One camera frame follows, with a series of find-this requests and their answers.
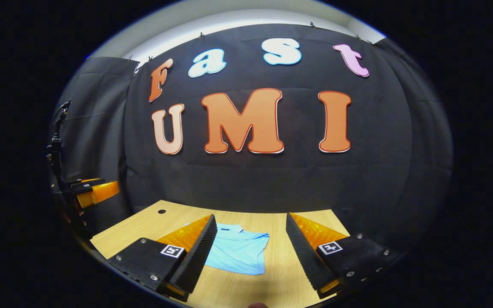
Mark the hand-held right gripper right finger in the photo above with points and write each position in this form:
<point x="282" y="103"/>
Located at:
<point x="304" y="256"/>

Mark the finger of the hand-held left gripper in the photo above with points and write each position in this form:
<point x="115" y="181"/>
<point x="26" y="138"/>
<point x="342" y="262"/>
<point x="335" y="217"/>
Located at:
<point x="101" y="192"/>
<point x="90" y="180"/>

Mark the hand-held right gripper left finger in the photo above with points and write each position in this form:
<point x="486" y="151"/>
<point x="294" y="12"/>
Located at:
<point x="199" y="256"/>

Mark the light blue T-shirt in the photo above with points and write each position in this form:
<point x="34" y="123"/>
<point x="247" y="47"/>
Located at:
<point x="238" y="252"/>

